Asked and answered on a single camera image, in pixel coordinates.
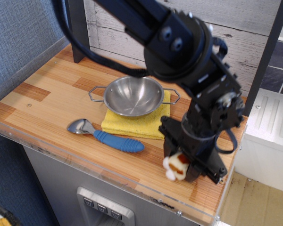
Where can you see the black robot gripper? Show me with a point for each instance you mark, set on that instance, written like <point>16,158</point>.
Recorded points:
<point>201,152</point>

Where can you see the brown spotted plush animal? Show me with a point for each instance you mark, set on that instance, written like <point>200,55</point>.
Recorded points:
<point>176,166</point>

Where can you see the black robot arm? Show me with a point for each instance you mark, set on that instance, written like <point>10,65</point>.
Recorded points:
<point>179,48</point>

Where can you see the yellow folded cloth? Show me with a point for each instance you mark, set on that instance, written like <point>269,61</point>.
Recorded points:
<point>144,127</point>

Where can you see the clear acrylic edge guard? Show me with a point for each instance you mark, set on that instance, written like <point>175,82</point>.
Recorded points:
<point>77,173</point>

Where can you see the white ribbed appliance top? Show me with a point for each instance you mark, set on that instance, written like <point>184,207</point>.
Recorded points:
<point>265,122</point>

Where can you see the grey dispenser button panel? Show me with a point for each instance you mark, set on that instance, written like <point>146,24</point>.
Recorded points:
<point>101,211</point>

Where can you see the yellow black object bottom left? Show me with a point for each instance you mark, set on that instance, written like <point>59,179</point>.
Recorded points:
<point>7,218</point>

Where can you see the steel bowl with handles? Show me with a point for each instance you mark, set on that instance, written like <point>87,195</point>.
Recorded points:
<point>132,97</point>

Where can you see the blue handled metal scoop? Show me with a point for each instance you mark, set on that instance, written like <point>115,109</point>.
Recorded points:
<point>84,126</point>

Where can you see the right dark upright post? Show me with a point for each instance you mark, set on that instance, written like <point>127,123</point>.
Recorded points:
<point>266,56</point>

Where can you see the dark upright post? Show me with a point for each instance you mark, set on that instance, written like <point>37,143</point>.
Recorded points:
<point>266,56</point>
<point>76,19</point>

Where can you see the left dark upright post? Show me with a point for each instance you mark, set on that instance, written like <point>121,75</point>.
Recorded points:
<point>76,19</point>

